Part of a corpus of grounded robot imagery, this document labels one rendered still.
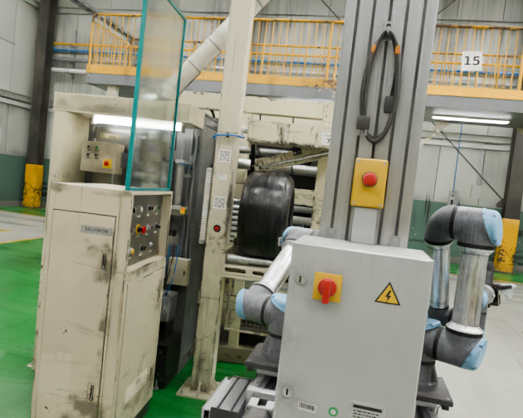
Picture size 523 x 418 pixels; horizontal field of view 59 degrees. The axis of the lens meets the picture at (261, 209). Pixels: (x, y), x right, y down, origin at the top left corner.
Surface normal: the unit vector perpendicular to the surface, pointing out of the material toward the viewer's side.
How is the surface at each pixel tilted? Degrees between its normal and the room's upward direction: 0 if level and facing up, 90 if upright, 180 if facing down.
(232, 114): 90
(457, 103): 90
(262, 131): 90
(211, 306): 90
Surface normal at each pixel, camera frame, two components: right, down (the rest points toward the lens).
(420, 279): -0.22, 0.03
